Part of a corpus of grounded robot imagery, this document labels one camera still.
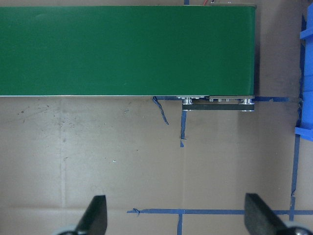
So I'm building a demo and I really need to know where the blue plastic bin right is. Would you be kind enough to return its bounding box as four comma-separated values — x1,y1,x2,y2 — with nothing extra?
295,3,313,141

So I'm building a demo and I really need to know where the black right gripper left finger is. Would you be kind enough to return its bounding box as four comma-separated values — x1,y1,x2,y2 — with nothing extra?
74,195,108,235

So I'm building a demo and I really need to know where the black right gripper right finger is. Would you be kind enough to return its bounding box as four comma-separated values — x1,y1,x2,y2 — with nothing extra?
244,193,293,235

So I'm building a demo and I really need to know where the green conveyor belt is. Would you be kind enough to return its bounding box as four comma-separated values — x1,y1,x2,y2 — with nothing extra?
0,3,256,111

